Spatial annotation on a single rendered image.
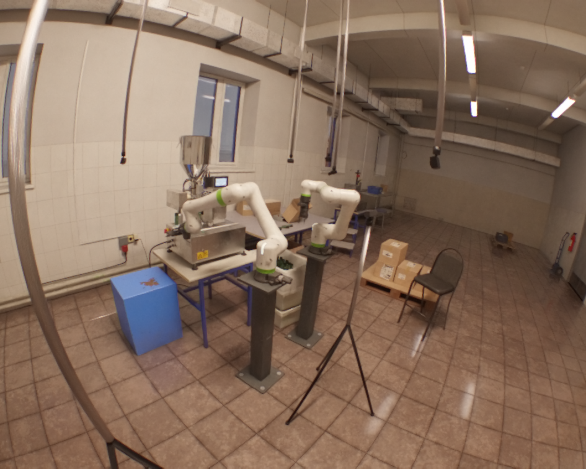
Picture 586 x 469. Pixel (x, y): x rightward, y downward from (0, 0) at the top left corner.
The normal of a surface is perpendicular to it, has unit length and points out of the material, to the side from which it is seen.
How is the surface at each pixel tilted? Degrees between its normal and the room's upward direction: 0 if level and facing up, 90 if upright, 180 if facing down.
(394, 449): 0
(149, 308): 90
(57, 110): 90
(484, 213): 90
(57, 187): 90
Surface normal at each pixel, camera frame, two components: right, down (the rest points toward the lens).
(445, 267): -0.84, -0.17
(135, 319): 0.77, 0.26
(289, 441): 0.10, -0.95
